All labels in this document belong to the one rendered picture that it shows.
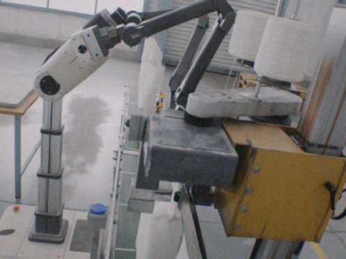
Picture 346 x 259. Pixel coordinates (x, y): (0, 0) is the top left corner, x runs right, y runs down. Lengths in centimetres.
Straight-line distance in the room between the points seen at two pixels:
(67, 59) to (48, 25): 731
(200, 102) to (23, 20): 815
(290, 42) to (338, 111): 28
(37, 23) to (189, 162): 820
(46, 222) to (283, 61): 161
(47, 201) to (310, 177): 143
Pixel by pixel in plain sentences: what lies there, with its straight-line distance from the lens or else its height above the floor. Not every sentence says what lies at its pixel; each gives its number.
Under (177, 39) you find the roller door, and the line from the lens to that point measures 862.
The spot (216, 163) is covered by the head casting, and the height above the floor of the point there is 131.
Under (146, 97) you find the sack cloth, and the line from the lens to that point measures 302.
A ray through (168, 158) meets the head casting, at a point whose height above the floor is 131.
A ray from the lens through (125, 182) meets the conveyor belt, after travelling 253.
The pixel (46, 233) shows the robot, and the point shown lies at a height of 31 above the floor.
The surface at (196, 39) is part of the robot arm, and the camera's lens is 187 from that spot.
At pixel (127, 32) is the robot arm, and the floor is 152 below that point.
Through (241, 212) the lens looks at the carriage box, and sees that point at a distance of 109.
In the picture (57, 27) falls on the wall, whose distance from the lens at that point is 882.
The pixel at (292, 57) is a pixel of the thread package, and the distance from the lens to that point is 96.
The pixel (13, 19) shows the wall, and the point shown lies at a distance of 909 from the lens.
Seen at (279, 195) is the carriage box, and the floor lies 119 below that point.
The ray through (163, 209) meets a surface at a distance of 149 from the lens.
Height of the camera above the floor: 169
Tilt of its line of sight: 22 degrees down
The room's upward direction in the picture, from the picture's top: 11 degrees clockwise
